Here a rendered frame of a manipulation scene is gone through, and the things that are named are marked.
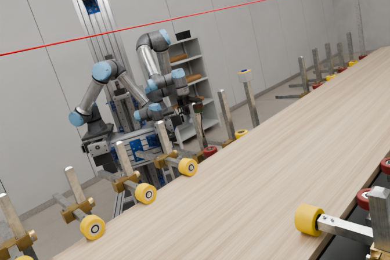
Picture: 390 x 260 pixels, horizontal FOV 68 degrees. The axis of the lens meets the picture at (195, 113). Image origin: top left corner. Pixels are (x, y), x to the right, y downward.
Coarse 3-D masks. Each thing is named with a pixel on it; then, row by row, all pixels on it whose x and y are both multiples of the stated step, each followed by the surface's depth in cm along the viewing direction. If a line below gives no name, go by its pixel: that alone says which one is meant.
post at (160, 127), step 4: (156, 124) 154; (160, 124) 154; (156, 128) 156; (160, 128) 154; (164, 128) 155; (160, 132) 154; (164, 132) 155; (160, 136) 156; (164, 136) 155; (160, 140) 157; (164, 140) 155; (168, 140) 157; (164, 144) 156; (168, 144) 157; (164, 148) 157; (168, 148) 157; (164, 152) 159; (168, 152) 157; (172, 168) 159; (176, 168) 161; (172, 172) 160; (176, 172) 161; (172, 176) 162; (176, 176) 161
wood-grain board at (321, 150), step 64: (384, 64) 243; (256, 128) 179; (320, 128) 153; (384, 128) 134; (192, 192) 125; (256, 192) 112; (320, 192) 101; (64, 256) 106; (128, 256) 96; (192, 256) 88; (256, 256) 82
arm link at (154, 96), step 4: (148, 88) 223; (148, 92) 223; (152, 92) 223; (156, 92) 224; (160, 92) 225; (148, 96) 225; (152, 96) 224; (156, 96) 224; (160, 96) 226; (164, 96) 228; (152, 100) 225; (156, 100) 225
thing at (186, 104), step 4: (180, 96) 172; (184, 96) 172; (180, 100) 174; (184, 100) 173; (188, 100) 176; (180, 104) 174; (184, 104) 174; (188, 104) 174; (180, 108) 177; (184, 108) 172; (188, 108) 174; (180, 112) 177; (184, 112) 174; (188, 112) 173
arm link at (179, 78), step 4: (180, 68) 170; (172, 72) 170; (176, 72) 169; (180, 72) 169; (184, 72) 172; (172, 76) 171; (176, 76) 169; (180, 76) 169; (184, 76) 171; (172, 80) 176; (176, 80) 170; (180, 80) 170; (184, 80) 171; (176, 84) 171; (180, 84) 170; (184, 84) 171; (176, 88) 172
